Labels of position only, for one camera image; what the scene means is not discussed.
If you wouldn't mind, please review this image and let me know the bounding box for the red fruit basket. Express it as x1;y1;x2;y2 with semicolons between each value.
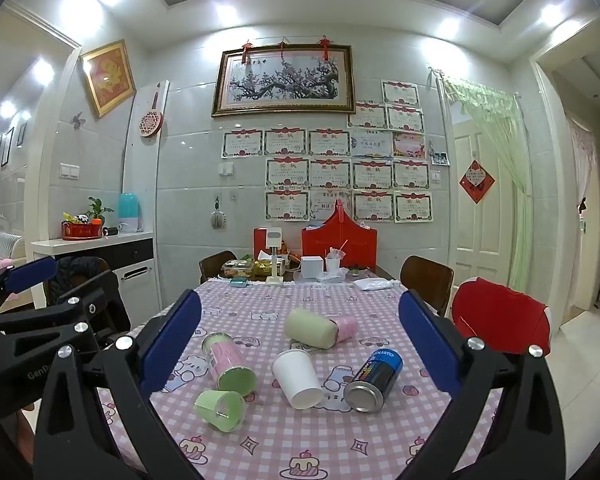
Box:
61;220;103;241

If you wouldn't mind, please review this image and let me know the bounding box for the red diamond paper decoration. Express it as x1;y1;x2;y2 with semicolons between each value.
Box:
459;160;496;205

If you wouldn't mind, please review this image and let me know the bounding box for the round pink hanging ornament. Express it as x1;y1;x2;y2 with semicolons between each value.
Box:
139;87;165;138

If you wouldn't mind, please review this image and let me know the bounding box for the person's left forearm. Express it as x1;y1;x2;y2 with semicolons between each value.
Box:
7;405;38;480

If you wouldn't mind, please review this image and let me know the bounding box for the white plastic bag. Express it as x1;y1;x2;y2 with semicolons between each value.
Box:
352;276;403;292

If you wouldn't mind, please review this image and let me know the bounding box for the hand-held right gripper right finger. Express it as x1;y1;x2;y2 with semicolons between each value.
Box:
398;289;567;480

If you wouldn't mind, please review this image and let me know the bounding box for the red box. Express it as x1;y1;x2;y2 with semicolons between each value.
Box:
252;227;281;261

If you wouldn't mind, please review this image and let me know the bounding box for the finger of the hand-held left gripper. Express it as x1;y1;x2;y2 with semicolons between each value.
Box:
0;256;57;320
0;269;132;350

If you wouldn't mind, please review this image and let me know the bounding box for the white panel door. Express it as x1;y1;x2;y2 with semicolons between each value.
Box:
452;120;506;306

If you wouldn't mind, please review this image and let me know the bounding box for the teal humidifier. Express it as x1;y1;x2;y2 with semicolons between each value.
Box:
117;192;143;233

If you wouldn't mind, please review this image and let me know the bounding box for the blue metal can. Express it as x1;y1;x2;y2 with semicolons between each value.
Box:
343;348;404;415

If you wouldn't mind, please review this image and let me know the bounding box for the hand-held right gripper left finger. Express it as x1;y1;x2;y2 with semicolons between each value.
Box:
34;289;203;480

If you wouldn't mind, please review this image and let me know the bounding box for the white paper cup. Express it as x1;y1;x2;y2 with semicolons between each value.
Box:
271;349;325;410

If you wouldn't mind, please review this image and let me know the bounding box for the brown wooden chair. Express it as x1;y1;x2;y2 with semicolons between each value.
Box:
198;250;238;286
400;255;455;318

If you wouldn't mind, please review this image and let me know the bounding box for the pink curtain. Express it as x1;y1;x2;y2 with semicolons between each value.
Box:
566;117;597;311

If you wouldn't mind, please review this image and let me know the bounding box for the small potted plant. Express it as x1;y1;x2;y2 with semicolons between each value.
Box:
86;197;115;226

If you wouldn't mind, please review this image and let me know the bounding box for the red handbag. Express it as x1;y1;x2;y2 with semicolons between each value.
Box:
301;199;378;271

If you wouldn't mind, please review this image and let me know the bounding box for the gold framed red picture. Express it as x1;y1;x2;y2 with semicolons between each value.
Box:
79;39;137;120

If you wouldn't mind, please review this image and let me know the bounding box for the white cup with straws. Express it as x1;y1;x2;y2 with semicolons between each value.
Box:
324;246;345;276

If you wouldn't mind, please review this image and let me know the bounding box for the pale green cup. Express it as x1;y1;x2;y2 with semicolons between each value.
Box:
284;307;340;350

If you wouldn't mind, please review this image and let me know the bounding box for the white counter cabinet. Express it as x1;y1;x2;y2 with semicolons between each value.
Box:
30;232;162;331

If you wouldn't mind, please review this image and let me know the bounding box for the group of wall certificates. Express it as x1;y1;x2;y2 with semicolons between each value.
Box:
221;79;436;223

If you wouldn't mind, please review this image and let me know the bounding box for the clear food container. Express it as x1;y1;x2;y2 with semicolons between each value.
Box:
221;259;256;280

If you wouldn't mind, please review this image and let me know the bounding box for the red chair cover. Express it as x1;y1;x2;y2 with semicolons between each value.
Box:
451;277;552;358

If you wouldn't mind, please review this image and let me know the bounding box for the framed plum blossom painting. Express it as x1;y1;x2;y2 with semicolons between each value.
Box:
211;44;357;118

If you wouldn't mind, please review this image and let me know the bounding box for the dark jacket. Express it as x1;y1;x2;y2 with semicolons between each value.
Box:
45;256;131;333

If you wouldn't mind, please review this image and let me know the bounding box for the pink checked tablecloth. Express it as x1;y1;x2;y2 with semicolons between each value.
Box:
95;277;506;480

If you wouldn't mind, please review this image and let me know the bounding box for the green sheer curtain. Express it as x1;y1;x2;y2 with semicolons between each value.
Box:
440;72;536;306

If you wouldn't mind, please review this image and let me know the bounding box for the pink and green cup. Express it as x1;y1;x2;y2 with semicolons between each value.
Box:
201;332;259;395

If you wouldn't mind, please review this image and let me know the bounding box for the grey hanging wall hook item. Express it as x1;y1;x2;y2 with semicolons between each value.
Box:
210;195;227;230

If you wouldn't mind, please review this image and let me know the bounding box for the small green plastic cup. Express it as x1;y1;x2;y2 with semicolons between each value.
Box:
194;389;247;433

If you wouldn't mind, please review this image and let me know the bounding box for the white desk stand device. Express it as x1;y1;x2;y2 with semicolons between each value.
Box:
266;227;287;283

